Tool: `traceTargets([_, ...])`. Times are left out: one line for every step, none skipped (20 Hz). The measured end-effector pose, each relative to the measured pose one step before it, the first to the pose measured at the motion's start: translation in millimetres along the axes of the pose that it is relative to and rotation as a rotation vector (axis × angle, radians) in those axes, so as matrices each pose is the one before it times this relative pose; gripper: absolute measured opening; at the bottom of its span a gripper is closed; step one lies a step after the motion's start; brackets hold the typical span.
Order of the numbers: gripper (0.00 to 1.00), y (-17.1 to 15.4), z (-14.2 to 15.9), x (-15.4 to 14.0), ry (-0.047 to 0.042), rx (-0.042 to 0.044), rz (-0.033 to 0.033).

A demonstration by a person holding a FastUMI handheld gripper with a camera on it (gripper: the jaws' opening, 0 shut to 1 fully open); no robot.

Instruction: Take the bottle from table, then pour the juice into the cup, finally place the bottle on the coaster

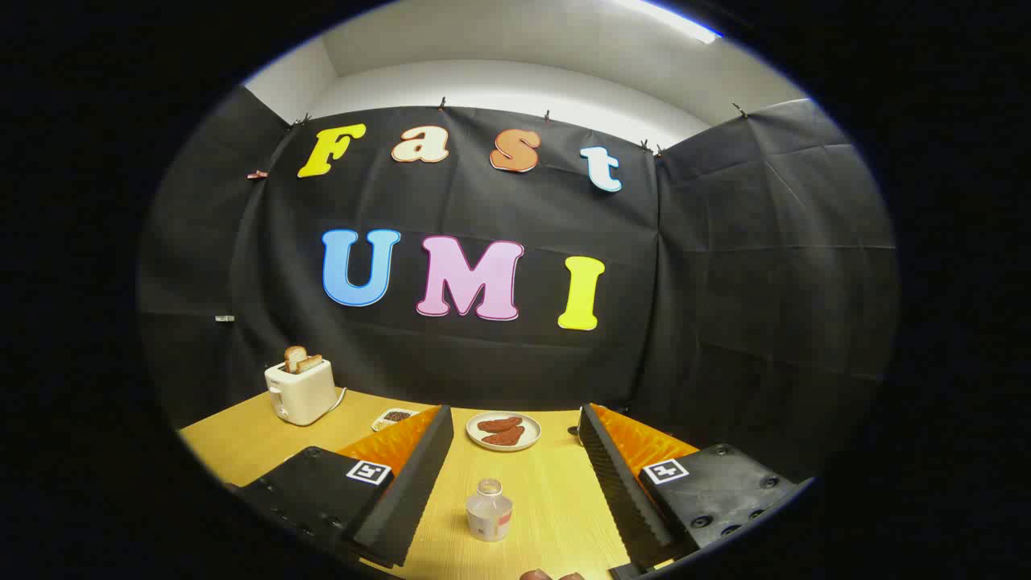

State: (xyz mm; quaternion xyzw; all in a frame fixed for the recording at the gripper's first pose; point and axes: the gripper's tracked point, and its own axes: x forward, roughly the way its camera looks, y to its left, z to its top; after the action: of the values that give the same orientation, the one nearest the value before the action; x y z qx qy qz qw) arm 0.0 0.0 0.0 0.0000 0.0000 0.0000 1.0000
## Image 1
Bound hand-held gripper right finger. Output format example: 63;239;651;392
578;403;814;574

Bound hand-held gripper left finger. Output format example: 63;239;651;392
230;404;454;570

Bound clear plastic juice bottle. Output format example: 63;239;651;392
466;478;514;542

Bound white divided seed dish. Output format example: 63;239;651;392
371;408;420;433

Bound wooden table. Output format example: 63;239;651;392
179;388;702;580

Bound white round plate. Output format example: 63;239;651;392
466;412;542;452

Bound white toaster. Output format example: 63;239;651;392
265;358;336;426

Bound black backdrop cloth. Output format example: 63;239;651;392
137;85;899;484

